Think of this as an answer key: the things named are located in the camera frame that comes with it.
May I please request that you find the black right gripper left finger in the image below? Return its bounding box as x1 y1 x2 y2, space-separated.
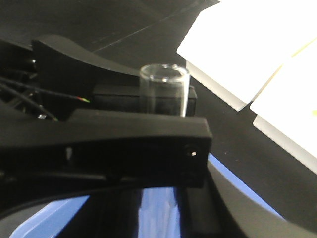
0 103 316 238

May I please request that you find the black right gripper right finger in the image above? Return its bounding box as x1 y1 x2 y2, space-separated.
31 34 199 122

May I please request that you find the clear glass test tube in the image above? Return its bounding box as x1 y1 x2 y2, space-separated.
139 63 190 117

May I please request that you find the blue plastic tray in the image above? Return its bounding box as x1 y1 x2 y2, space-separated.
10 155 284 238

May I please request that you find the left white storage bin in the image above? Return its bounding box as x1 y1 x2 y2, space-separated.
177 0 317 111

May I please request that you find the white storage bin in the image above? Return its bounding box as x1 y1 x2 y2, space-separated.
177 0 317 111
250 42 317 173

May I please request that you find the middle white storage bin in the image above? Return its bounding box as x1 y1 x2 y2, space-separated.
250 42 317 173

